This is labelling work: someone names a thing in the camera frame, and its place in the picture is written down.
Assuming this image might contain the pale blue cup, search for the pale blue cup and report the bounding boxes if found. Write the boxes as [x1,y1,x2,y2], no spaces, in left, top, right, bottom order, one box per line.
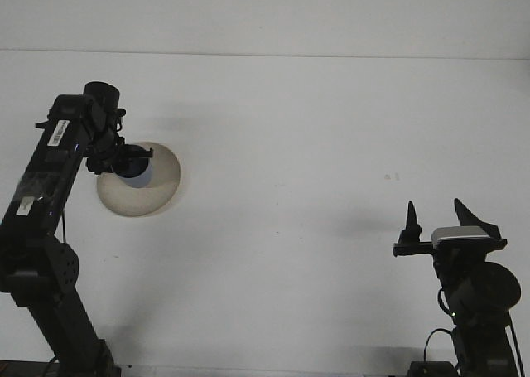
[112,160,155,190]

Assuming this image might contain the pale round plate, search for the pale round plate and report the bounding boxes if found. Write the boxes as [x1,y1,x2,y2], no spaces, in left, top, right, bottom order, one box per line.
[96,141,182,218]

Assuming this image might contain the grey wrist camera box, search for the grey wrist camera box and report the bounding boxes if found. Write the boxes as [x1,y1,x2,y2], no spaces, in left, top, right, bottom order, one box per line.
[431,225,490,246]

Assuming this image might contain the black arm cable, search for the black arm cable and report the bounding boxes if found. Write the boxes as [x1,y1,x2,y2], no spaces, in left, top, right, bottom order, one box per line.
[44,213,70,368]
[423,313,523,372]

